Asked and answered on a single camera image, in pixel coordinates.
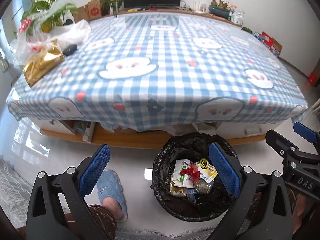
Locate clear bag with gold ribbons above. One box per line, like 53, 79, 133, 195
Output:
194, 179, 214, 194

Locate yellow snack packet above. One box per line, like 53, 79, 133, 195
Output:
195, 158, 218, 184

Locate red mesh net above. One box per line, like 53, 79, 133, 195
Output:
180, 163, 201, 182

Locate black lined trash bin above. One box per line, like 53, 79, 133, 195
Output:
151, 133, 237, 222

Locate grey patterned rug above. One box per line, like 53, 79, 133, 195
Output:
0, 156, 32, 228

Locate blue fuzzy slipper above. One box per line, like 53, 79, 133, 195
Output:
97, 170, 127, 222

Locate wooden table shelf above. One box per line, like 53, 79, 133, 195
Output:
40, 124, 265, 150

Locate colourful boxes on floor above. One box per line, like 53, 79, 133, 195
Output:
254, 31, 283, 57

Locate small floor potted plant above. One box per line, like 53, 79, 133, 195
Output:
242, 27, 253, 34

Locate white tissue pack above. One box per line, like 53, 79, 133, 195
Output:
231, 11, 245, 26

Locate gold foil bag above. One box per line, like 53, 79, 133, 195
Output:
23, 40, 65, 87

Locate blue bonsai planter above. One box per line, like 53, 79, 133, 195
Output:
208, 0, 232, 20

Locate blue checkered cartoon tablecloth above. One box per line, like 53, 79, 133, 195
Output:
6, 14, 308, 131

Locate black oval remote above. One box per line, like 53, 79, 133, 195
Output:
63, 44, 78, 56

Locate white plastic bag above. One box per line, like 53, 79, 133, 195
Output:
48, 20, 91, 49

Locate green leafy potted plant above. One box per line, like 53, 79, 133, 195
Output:
18, 0, 78, 36

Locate brown cardboard box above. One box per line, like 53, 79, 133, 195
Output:
72, 5, 90, 23

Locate red printed cardboard box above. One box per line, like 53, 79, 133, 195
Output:
87, 0, 102, 21

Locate tall potted plant on cabinet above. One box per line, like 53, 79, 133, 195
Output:
99, 0, 124, 17

